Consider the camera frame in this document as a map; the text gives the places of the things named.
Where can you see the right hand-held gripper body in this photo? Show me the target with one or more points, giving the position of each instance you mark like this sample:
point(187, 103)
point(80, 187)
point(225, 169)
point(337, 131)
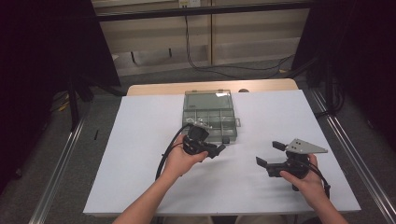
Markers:
point(299, 161)

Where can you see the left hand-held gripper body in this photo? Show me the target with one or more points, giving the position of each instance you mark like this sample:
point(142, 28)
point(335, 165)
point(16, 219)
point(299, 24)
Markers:
point(197, 140)

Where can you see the grey transparent compartment box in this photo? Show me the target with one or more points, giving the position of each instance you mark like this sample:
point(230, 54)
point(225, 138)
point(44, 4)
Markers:
point(218, 102)

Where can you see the person's right hand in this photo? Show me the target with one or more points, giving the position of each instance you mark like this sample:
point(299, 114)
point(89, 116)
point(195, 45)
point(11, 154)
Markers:
point(306, 186)

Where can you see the person's left hand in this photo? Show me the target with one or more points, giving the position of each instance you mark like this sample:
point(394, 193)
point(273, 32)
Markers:
point(180, 163)

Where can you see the white table board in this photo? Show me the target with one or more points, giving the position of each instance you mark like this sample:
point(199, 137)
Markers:
point(233, 186)

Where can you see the person's right leg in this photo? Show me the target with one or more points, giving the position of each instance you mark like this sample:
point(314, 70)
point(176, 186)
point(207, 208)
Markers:
point(264, 220)

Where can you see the person's leg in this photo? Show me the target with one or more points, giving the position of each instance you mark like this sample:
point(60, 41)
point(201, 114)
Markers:
point(264, 220)
point(186, 220)

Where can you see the light wooden table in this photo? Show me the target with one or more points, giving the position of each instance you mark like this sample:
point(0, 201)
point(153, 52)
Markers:
point(155, 88)

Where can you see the person's left leg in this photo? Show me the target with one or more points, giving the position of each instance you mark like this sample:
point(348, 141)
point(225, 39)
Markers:
point(186, 220)

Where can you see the small black floor piece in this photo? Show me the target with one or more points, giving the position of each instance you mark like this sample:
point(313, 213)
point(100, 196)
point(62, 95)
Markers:
point(96, 134)

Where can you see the black curtain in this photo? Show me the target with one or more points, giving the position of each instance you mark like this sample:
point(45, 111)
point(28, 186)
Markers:
point(358, 46)
point(46, 46)

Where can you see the black horizontal bar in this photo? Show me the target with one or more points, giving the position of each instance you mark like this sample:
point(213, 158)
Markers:
point(202, 11)

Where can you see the black metal stand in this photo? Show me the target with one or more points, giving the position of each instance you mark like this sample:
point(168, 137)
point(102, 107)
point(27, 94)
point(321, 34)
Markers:
point(73, 102)

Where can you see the white power socket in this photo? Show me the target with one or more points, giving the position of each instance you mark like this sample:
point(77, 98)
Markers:
point(189, 3)

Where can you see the yellow floor item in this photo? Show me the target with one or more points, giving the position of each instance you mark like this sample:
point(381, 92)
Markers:
point(63, 106)

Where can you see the aluminium floor rail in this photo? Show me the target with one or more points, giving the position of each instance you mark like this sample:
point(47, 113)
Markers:
point(59, 174)
point(358, 155)

